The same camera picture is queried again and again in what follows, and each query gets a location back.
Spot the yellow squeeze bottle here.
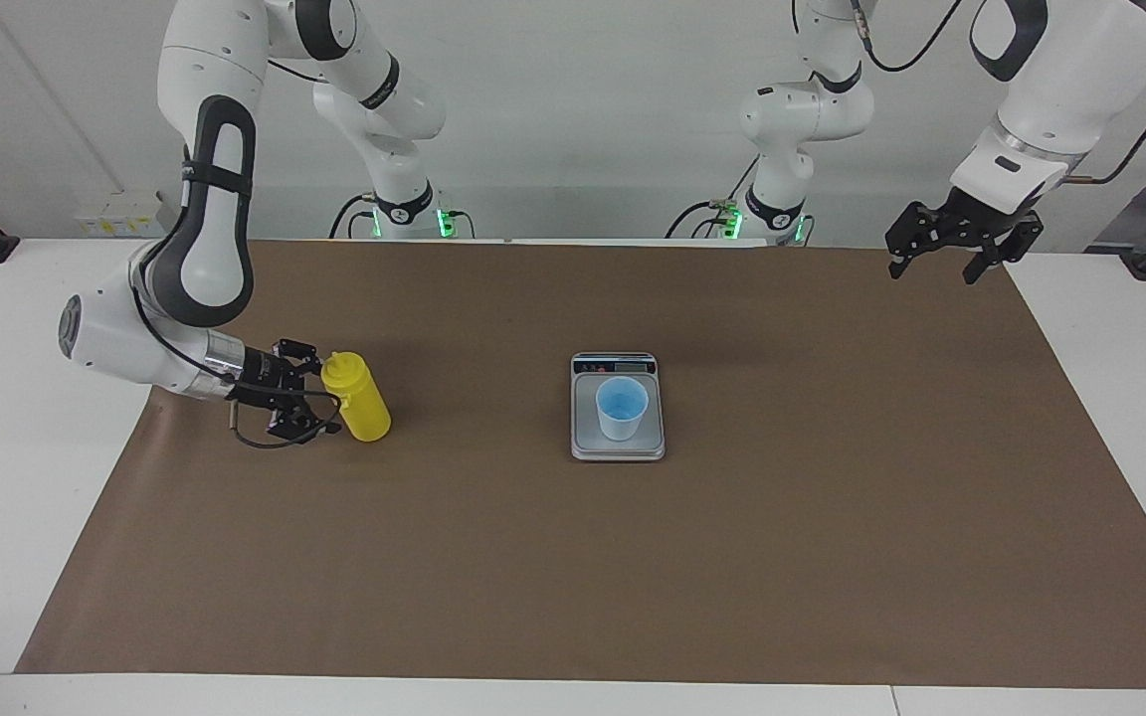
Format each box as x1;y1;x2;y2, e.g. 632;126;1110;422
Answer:
320;351;392;443

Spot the light blue plastic cup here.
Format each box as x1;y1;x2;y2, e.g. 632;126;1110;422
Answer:
596;377;651;442

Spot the silver digital kitchen scale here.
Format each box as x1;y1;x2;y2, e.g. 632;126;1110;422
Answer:
570;351;667;462

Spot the brown paper table mat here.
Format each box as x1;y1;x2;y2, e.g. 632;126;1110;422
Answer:
16;239;1146;689

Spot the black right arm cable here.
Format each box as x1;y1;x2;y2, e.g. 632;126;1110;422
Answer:
130;60;343;450

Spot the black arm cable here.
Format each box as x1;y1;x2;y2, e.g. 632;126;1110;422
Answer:
130;60;343;450
847;0;1146;187

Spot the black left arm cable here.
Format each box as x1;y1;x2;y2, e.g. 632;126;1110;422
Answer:
847;0;1146;187

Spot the white wall socket strip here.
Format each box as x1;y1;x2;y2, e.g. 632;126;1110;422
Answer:
74;192;168;238

